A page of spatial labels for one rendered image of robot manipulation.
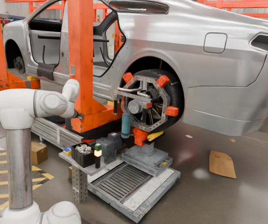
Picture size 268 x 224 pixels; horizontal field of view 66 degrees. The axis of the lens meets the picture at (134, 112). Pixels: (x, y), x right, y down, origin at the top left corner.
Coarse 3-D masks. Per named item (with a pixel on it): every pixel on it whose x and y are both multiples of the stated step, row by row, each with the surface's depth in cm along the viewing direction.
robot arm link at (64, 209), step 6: (60, 204) 102; (66, 204) 102; (72, 204) 103; (48, 210) 104; (54, 210) 98; (60, 210) 98; (66, 210) 99; (72, 210) 100; (48, 216) 97; (54, 216) 96; (60, 216) 96; (66, 216) 97; (72, 216) 98; (78, 216) 102; (42, 222) 97; (48, 222) 97; (54, 222) 95; (60, 222) 95; (66, 222) 96; (72, 222) 98; (78, 222) 101
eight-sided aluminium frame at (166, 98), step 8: (136, 80) 208; (144, 80) 197; (152, 80) 191; (128, 88) 217; (160, 88) 188; (168, 96) 190; (168, 104) 192; (160, 120) 196; (144, 128) 210; (152, 128) 204
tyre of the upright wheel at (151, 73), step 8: (136, 72) 212; (144, 72) 205; (152, 72) 199; (160, 72) 201; (168, 72) 209; (176, 80) 204; (168, 88) 193; (176, 88) 196; (176, 96) 193; (176, 104) 193; (184, 104) 207; (136, 120) 225; (168, 120) 200; (176, 120) 210; (160, 128) 208
